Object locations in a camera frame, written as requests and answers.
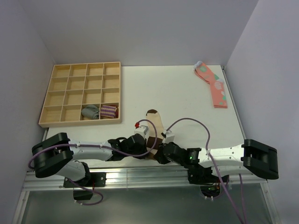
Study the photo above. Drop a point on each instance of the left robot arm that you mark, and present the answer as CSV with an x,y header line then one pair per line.
x,y
58,155

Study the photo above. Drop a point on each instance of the aluminium front rail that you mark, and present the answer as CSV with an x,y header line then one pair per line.
x,y
118,178

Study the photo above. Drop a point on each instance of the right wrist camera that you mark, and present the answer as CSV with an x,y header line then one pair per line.
x,y
168,136

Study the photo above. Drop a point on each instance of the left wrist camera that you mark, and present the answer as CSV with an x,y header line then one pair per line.
x,y
141,130

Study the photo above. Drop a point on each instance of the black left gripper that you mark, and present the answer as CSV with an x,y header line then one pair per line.
x,y
143,150

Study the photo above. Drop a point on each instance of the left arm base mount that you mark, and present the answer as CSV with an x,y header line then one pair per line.
x,y
84,190

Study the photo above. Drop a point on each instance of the cream and brown sock pair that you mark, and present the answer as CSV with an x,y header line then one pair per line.
x,y
154,116

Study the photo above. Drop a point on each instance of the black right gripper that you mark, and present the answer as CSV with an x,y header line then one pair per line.
x,y
159,156

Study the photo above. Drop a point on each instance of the pink patterned sock pair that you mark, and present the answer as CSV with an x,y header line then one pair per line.
x,y
216,84

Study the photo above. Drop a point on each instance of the grey rolled sock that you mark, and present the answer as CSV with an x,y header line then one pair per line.
x,y
91,112

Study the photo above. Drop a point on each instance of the wooden compartment tray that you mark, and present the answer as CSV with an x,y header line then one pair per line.
x,y
74,86

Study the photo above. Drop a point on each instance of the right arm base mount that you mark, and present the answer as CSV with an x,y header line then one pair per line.
x,y
210,185

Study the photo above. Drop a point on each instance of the purple striped rolled sock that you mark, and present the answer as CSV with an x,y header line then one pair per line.
x,y
109,111

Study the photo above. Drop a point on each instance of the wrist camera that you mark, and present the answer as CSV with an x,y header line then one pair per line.
x,y
141,130
168,136

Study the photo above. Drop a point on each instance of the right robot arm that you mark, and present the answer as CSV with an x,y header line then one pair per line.
x,y
250,157

